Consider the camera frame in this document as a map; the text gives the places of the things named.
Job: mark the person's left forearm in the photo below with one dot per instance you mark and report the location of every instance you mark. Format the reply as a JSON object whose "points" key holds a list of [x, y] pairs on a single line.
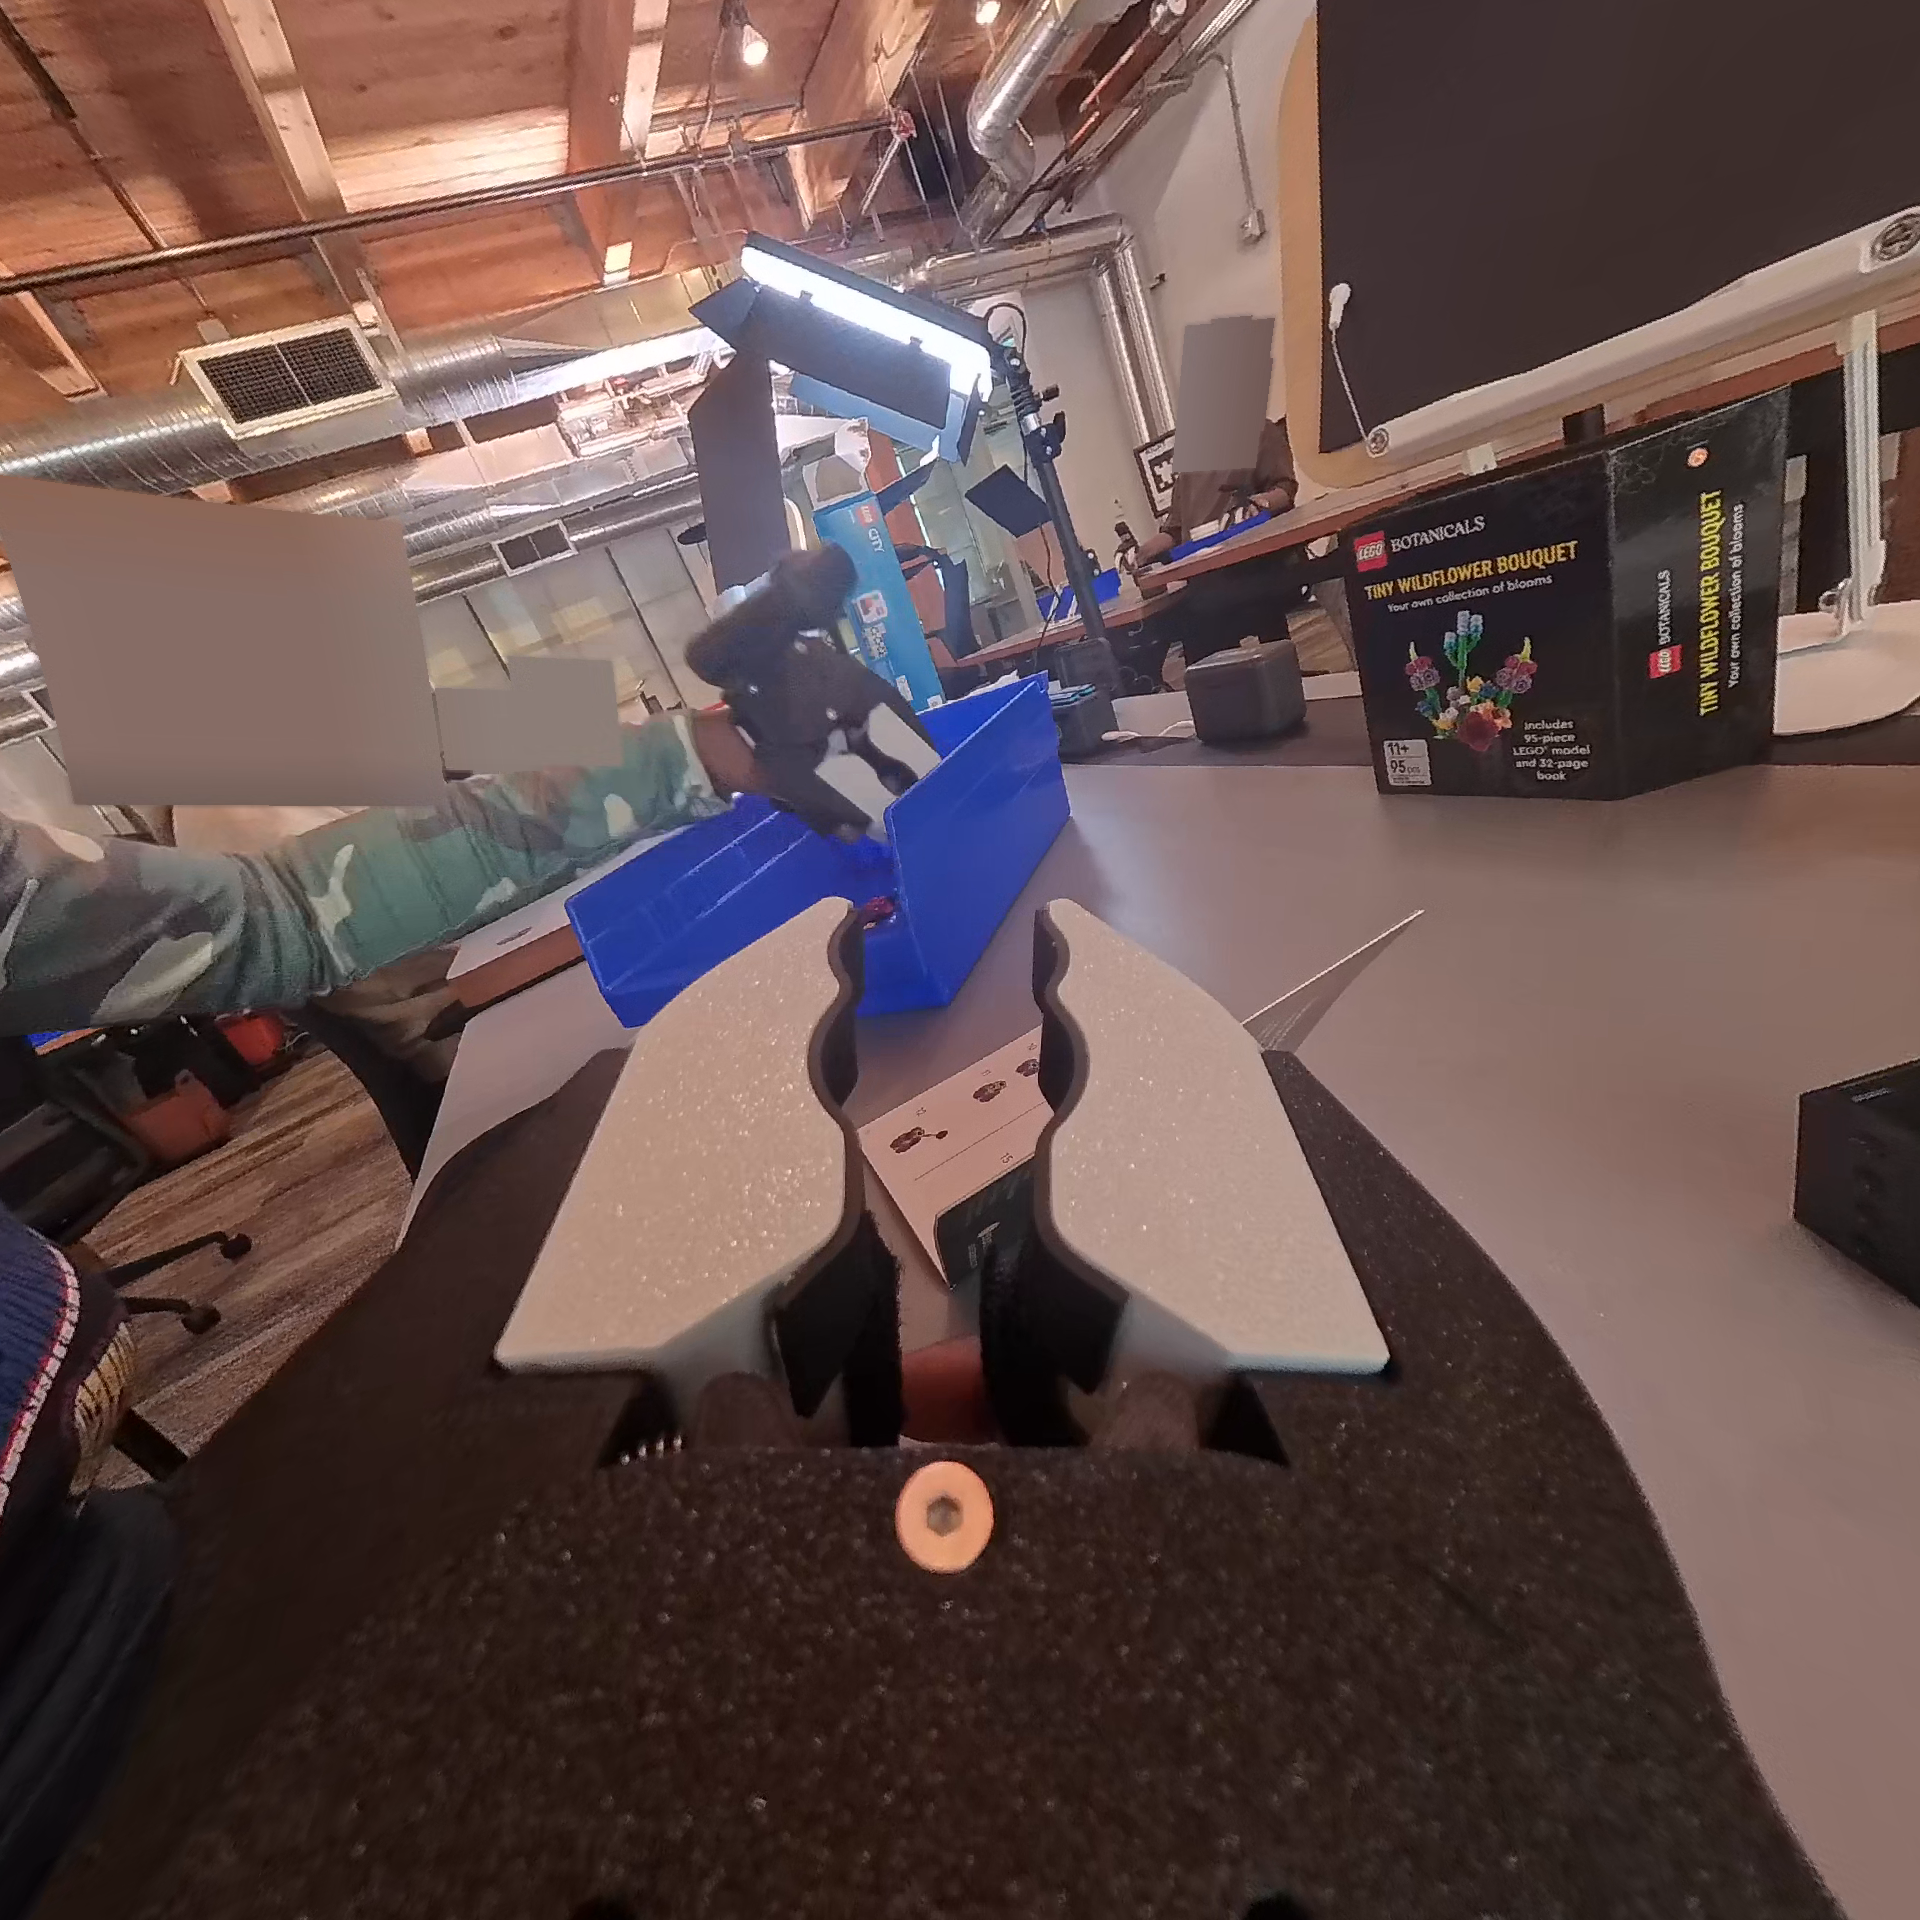
{"points": [[299, 886]]}

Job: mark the blue plastic bin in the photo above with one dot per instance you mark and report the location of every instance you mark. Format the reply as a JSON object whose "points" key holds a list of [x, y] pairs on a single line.
{"points": [[961, 840]]}

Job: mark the black glossy cardboard box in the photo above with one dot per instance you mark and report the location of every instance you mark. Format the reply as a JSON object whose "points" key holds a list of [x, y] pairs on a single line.
{"points": [[1561, 614]]}

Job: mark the person's dark clothing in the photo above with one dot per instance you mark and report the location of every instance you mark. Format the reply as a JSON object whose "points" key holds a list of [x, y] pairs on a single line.
{"points": [[76, 1500]]}

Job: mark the white instruction booklet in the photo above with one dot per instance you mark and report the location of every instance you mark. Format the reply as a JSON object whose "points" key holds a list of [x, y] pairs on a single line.
{"points": [[961, 1138]]}

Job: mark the black office chair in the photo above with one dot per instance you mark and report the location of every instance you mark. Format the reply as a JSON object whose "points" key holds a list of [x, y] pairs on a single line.
{"points": [[136, 1098]]}

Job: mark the dark charger block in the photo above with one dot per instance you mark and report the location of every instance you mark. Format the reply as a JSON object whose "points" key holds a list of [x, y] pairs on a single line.
{"points": [[1080, 720]]}

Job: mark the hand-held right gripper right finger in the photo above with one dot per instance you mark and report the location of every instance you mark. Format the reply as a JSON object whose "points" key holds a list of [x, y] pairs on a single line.
{"points": [[1215, 1203]]}

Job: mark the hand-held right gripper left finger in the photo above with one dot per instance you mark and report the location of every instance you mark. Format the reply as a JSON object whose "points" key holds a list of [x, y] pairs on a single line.
{"points": [[677, 1203]]}

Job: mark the bright studio light panel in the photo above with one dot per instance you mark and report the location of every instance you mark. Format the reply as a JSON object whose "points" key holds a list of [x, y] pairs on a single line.
{"points": [[855, 322]]}

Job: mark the black board on white stand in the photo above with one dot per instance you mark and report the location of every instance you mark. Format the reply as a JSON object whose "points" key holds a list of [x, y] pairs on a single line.
{"points": [[1589, 180]]}

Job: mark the black square frame brick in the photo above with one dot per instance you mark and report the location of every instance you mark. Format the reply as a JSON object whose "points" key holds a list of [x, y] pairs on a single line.
{"points": [[1865, 1186]]}

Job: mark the blue printed carton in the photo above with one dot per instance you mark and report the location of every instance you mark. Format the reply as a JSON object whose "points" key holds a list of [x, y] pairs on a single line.
{"points": [[878, 600]]}

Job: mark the grey desk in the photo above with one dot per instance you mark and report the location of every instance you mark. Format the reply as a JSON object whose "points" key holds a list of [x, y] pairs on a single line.
{"points": [[1622, 993]]}

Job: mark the black light stand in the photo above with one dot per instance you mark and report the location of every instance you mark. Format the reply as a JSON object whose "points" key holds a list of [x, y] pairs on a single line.
{"points": [[1057, 526]]}

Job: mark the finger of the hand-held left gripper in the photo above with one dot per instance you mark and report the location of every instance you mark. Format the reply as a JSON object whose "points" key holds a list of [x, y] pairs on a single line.
{"points": [[894, 741], [847, 795]]}

